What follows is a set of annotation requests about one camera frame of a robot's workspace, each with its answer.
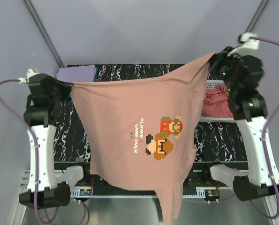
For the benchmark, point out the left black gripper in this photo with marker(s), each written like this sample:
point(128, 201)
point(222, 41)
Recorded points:
point(66, 87)

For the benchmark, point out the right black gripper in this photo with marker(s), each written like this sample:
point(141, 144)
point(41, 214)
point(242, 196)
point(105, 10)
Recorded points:
point(218, 59)

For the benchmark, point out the pink printed t shirt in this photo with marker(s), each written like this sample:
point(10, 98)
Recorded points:
point(141, 132)

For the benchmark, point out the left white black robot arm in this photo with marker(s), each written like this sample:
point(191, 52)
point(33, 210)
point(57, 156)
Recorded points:
point(44, 189)

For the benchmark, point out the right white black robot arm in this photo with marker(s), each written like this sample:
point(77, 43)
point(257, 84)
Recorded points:
point(250, 114)

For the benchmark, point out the white plastic laundry basket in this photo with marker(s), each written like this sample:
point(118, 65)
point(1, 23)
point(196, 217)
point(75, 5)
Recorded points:
point(209, 85)

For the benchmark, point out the purple folded t shirt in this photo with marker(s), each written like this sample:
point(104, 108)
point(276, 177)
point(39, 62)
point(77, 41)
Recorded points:
point(77, 74)

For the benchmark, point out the red crumpled t shirt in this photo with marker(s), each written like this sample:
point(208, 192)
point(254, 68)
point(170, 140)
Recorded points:
point(216, 103)

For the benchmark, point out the teal folded t shirt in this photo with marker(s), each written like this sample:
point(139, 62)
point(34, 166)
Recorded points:
point(96, 74)

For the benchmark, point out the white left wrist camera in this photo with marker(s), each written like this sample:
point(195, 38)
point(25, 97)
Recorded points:
point(30, 73)

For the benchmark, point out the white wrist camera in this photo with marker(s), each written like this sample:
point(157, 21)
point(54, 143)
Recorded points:
point(30, 73)
point(248, 43)

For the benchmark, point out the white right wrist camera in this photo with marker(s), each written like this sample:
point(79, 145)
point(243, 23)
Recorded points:
point(248, 43)

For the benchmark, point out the left white cable duct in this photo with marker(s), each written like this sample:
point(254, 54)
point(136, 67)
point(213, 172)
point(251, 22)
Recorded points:
point(75, 193)

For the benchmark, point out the white cable duct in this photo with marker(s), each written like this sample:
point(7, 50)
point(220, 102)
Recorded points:
point(200, 193)
point(75, 193)

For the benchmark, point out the right white cable duct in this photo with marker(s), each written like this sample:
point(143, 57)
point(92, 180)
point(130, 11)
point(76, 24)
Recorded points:
point(200, 193)

